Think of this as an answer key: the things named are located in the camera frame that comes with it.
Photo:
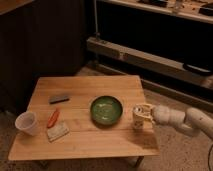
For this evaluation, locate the beige sponge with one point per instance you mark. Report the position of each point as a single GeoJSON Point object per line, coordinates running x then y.
{"type": "Point", "coordinates": [57, 131]}

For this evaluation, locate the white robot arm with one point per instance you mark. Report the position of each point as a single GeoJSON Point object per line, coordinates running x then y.
{"type": "Point", "coordinates": [190, 122]}

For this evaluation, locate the wooden table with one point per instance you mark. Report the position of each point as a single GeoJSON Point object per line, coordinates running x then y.
{"type": "Point", "coordinates": [85, 139]}

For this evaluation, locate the black handle on shelf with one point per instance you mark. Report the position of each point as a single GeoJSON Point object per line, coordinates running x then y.
{"type": "Point", "coordinates": [197, 70]}

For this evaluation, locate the metal shelf rack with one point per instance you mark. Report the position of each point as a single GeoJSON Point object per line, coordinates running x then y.
{"type": "Point", "coordinates": [141, 37]}

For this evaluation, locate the grey rectangular block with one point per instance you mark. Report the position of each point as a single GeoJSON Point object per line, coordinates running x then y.
{"type": "Point", "coordinates": [58, 99]}

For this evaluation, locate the green bowl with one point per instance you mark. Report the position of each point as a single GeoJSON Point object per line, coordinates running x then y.
{"type": "Point", "coordinates": [106, 110]}

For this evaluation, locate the white plastic cup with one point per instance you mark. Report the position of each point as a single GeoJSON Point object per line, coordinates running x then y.
{"type": "Point", "coordinates": [27, 123]}

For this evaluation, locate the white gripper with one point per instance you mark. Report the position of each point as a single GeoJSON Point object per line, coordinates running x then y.
{"type": "Point", "coordinates": [144, 108]}

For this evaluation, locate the orange carrot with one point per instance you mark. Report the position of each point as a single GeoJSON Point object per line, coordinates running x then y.
{"type": "Point", "coordinates": [52, 120]}

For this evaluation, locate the small labelled bottle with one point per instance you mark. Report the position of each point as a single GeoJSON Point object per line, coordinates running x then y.
{"type": "Point", "coordinates": [138, 120]}

